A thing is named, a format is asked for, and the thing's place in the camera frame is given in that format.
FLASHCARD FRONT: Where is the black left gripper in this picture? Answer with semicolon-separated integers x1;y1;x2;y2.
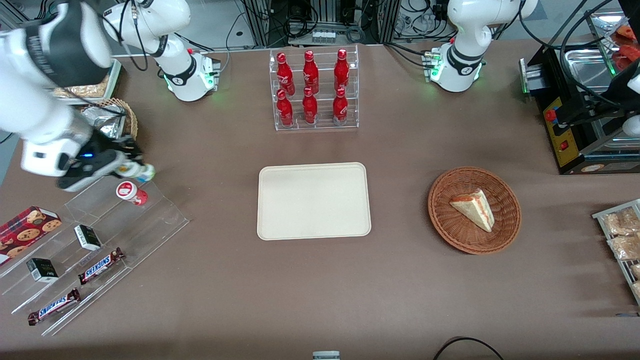
559;64;640;126

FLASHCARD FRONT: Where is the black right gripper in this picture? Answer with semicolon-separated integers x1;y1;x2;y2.
75;137;147;176

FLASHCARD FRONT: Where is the green yogurt cup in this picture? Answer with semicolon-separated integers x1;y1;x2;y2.
116;162;156;184

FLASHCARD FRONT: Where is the silver foil tray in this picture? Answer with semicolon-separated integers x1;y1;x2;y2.
81;104;126;141

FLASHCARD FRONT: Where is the silver metal tray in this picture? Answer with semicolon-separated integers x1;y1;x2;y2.
563;48;622;95

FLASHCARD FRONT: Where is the tray of packaged snacks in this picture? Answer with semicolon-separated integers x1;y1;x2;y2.
592;199;640;306

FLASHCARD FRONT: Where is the beige plastic tray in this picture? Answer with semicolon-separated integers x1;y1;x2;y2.
257;162;372;241

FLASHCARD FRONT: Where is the oval light wicker basket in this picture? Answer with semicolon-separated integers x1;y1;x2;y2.
80;98;139;146

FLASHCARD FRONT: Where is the red yogurt cup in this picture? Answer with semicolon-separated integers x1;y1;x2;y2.
116;181;149;207

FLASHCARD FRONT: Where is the black sealing machine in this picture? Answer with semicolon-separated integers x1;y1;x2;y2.
519;47;640;176

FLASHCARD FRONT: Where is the clear acrylic stepped display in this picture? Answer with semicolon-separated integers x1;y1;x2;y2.
0;167;190;337

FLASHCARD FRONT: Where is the white plastic snack bin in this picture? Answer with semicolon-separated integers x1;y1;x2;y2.
52;58;123;107

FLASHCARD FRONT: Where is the large clear cracker bag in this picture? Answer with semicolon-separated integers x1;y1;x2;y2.
54;77;110;99

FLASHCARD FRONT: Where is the small black box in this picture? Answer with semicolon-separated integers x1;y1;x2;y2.
26;257;59;284
74;224;103;252

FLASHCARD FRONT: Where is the snickers chocolate bar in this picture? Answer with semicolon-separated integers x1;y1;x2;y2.
78;247;126;286
27;288;81;327

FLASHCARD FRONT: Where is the red cookie box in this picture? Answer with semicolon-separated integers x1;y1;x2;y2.
0;206;63;266

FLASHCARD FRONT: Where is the triangular sandwich wedge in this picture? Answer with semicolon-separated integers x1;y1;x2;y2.
449;188;496;233

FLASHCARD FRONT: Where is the red cola bottle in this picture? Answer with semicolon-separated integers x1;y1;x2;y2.
276;52;296;97
302;87;319;125
276;89;294;127
302;50;320;95
333;48;350;92
332;87;349;126

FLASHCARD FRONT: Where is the round brown wicker basket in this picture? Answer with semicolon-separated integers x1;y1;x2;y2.
427;166;522;256

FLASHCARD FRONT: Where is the clear acrylic bottle rack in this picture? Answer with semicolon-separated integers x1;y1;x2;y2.
269;44;360;132

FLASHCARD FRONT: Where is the black cable loop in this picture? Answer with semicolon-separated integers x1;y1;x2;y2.
432;337;505;360

